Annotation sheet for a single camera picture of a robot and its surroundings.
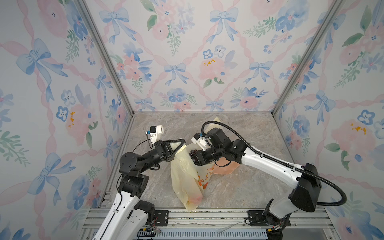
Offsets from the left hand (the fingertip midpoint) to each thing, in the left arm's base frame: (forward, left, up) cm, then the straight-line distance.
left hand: (184, 143), depth 53 cm
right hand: (+3, -2, -20) cm, 20 cm away
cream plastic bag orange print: (-6, -2, -21) cm, 22 cm away
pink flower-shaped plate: (+7, -21, -38) cm, 44 cm away
